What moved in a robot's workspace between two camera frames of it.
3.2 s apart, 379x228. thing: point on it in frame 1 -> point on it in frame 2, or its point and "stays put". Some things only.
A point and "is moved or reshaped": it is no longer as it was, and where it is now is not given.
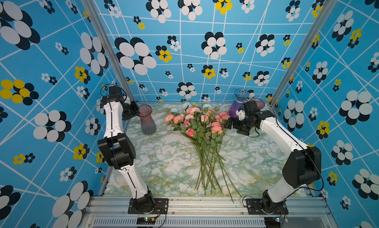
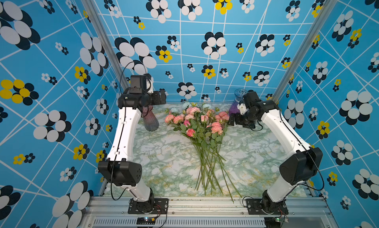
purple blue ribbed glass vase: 240,95 stays put
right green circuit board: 272,222 stays put
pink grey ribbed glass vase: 147,125 is moved or reshaped
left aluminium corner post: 109,43 stays put
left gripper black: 134,111 -> 158,100
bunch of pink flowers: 203,125 stays put
